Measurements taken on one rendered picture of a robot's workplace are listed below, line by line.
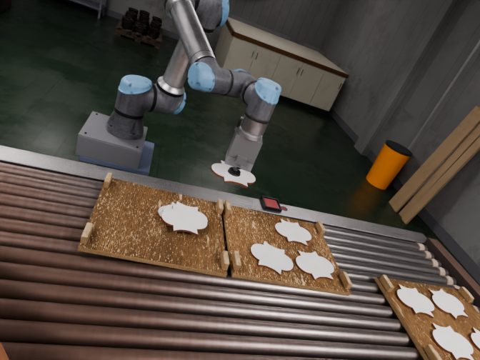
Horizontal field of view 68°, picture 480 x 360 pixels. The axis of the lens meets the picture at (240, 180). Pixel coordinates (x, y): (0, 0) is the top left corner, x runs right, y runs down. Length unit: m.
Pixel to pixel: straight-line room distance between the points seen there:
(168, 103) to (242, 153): 0.53
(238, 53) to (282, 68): 0.84
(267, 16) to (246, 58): 2.39
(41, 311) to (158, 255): 0.31
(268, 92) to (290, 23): 7.93
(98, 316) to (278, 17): 8.29
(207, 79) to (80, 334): 0.68
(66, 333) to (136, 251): 0.28
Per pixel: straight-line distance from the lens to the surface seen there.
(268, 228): 1.31
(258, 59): 6.58
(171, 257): 1.04
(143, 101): 1.46
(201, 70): 0.99
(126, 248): 1.03
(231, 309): 1.01
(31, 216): 1.13
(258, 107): 1.01
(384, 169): 4.93
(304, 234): 1.37
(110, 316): 0.91
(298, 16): 8.93
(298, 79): 6.85
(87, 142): 1.47
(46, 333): 0.89
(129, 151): 1.45
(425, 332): 1.35
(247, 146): 1.06
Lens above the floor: 1.65
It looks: 28 degrees down
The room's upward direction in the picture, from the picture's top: 23 degrees clockwise
